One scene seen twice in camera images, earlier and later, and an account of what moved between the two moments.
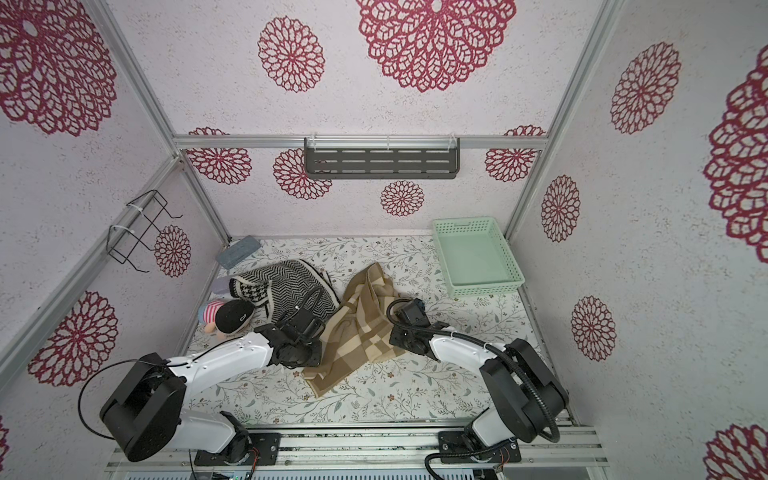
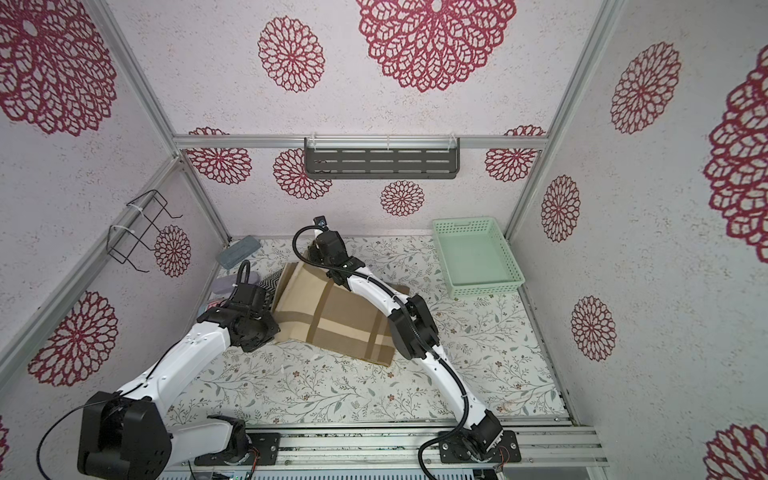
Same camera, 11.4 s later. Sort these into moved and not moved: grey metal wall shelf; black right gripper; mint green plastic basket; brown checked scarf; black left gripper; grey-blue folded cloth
Moved: black left gripper; brown checked scarf; black right gripper
Not moved: grey-blue folded cloth; mint green plastic basket; grey metal wall shelf
